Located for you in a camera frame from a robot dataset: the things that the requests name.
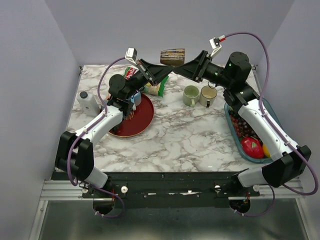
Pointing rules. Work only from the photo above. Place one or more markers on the white bottle grey cap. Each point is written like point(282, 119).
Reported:
point(88, 103)

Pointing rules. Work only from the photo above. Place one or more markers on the light blue white mug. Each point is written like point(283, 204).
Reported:
point(136, 99)

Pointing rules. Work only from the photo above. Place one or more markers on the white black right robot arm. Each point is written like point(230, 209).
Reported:
point(284, 152)

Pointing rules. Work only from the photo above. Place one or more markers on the dark toy grapes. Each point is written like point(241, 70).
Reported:
point(242, 128)

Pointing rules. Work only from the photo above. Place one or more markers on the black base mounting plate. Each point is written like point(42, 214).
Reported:
point(140, 190)

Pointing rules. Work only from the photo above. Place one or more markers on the red toy dragon fruit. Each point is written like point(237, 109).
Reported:
point(252, 147)

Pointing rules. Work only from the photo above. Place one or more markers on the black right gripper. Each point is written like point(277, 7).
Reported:
point(195, 69)

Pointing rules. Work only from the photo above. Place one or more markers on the red round tray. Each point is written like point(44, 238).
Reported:
point(141, 119)

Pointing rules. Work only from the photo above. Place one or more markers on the light green mug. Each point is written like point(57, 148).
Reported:
point(191, 95)

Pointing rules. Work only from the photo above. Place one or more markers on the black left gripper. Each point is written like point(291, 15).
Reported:
point(155, 72)

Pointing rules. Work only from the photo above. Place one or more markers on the cream mug with black rim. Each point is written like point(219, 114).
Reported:
point(207, 96)

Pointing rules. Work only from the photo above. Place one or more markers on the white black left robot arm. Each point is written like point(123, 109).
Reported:
point(75, 153)

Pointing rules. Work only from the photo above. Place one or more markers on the teal transparent fruit container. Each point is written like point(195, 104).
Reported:
point(237, 140)

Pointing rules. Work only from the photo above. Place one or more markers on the brown striped mug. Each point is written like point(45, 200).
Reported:
point(173, 57)

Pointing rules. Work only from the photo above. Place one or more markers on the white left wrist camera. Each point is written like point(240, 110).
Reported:
point(131, 56)

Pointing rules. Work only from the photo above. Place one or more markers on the yellow toy lemon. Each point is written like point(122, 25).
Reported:
point(266, 151)

